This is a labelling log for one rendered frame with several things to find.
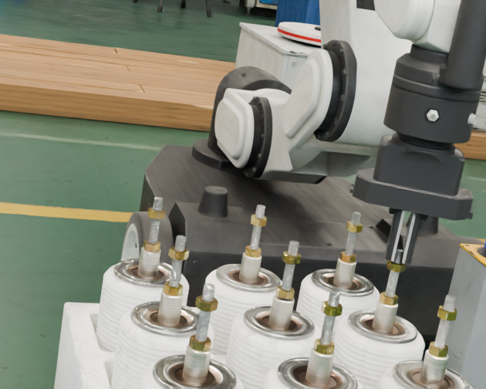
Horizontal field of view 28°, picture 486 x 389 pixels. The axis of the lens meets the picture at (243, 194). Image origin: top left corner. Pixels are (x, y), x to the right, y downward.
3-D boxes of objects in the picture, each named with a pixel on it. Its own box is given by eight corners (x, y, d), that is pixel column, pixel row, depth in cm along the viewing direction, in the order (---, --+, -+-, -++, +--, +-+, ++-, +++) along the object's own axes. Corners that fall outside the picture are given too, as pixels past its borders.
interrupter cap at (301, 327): (231, 328, 98) (232, 322, 98) (257, 305, 105) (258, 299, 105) (301, 350, 96) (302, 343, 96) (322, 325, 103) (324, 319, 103)
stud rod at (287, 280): (287, 312, 100) (300, 244, 98) (278, 311, 99) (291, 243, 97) (285, 308, 101) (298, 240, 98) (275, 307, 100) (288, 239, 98)
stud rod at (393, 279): (386, 318, 103) (401, 252, 101) (378, 315, 104) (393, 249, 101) (391, 316, 104) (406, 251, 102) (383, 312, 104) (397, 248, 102)
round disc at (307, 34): (265, 31, 335) (268, 15, 334) (346, 42, 344) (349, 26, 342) (291, 45, 308) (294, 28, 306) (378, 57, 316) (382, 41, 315)
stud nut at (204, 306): (219, 312, 84) (220, 303, 83) (200, 312, 83) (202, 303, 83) (210, 302, 85) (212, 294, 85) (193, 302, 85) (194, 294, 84)
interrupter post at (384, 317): (389, 337, 103) (395, 309, 102) (367, 329, 104) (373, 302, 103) (395, 330, 105) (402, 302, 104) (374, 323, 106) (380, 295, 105)
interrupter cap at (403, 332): (404, 353, 99) (406, 347, 99) (336, 329, 102) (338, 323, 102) (424, 330, 106) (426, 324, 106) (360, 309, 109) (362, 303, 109)
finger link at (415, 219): (401, 265, 100) (414, 208, 98) (401, 255, 103) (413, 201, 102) (416, 268, 100) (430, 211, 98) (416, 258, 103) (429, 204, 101)
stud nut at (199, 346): (212, 351, 85) (214, 343, 85) (194, 352, 84) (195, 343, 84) (204, 341, 86) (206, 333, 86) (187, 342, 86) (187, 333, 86)
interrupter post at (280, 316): (264, 326, 100) (269, 297, 99) (271, 319, 102) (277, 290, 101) (285, 333, 99) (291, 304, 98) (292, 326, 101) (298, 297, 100)
